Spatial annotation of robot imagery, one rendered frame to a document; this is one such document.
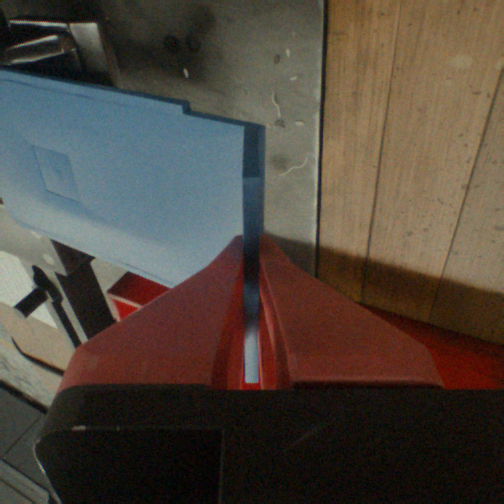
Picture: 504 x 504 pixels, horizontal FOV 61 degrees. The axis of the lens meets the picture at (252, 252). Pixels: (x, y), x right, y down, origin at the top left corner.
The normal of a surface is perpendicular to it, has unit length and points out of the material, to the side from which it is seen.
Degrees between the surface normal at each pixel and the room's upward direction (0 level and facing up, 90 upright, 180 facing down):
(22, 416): 90
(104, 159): 6
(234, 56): 0
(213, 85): 0
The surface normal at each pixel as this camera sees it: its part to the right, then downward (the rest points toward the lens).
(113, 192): -0.50, 0.51
